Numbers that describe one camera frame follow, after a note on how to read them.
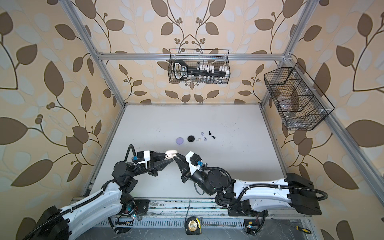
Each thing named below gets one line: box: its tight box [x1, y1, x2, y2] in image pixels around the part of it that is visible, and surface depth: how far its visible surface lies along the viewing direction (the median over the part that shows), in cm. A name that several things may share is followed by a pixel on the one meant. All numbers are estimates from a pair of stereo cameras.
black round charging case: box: [187, 135, 195, 143], surface depth 101 cm
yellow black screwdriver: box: [296, 225, 312, 235], surface depth 69 cm
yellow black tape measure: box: [185, 216, 202, 235], surface depth 68 cm
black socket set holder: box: [173, 60, 227, 80], surface depth 84 cm
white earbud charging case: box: [165, 150, 178, 160], surface depth 62 cm
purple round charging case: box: [176, 137, 184, 145], surface depth 101 cm
